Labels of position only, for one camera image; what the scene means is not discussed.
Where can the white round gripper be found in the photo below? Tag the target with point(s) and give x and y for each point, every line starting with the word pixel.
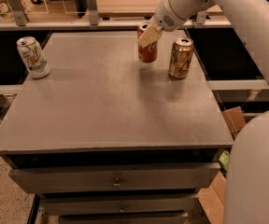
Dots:
pixel 164 19

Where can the red coke can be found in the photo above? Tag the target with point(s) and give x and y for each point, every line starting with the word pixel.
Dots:
pixel 147 54

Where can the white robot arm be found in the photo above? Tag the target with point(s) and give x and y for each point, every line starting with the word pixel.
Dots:
pixel 247 181

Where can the orange gold soda can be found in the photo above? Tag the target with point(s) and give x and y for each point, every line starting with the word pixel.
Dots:
pixel 181 55

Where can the white green 7up can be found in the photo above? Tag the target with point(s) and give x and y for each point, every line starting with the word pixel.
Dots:
pixel 32 56

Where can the grey drawer cabinet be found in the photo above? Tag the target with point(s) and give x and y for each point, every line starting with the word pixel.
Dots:
pixel 101 106

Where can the green snack bag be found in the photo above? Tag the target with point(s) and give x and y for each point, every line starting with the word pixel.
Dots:
pixel 224 160

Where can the top grey drawer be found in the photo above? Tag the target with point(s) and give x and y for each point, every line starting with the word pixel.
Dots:
pixel 115 177

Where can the grey drawer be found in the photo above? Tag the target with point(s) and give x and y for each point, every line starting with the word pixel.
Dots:
pixel 120 204
pixel 115 177

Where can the cardboard box of snacks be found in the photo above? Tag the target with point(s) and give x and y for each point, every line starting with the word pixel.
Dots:
pixel 212 198

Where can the middle grey drawer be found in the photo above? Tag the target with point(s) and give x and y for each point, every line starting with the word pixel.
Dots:
pixel 120 204

